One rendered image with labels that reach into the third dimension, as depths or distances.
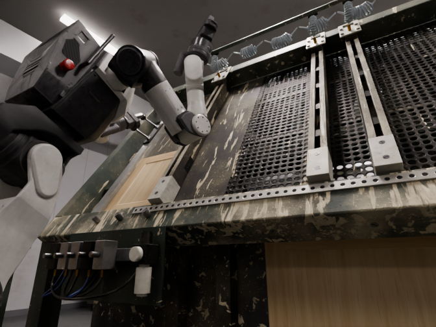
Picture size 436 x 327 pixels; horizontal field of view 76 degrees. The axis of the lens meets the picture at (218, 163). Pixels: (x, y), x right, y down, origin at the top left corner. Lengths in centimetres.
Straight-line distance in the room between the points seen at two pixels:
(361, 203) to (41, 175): 80
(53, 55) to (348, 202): 88
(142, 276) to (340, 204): 60
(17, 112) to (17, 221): 27
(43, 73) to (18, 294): 455
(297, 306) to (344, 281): 17
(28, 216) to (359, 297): 92
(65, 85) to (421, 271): 112
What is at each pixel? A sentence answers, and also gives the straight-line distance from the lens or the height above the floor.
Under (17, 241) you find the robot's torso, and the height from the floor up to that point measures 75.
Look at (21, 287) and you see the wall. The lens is 526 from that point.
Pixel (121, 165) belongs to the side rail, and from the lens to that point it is 180.
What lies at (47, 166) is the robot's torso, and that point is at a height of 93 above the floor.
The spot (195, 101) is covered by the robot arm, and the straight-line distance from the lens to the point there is 103.
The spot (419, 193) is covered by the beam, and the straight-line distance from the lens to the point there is 77.
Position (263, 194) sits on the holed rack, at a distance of 84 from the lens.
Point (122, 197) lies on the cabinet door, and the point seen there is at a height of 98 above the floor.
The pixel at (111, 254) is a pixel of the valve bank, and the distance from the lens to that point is 101.
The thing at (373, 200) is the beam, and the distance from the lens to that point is 76.
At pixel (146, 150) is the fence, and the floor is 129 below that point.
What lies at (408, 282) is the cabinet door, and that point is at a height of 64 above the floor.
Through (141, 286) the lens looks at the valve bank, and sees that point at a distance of 93.
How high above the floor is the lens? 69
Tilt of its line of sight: 20 degrees up
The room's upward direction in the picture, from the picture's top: straight up
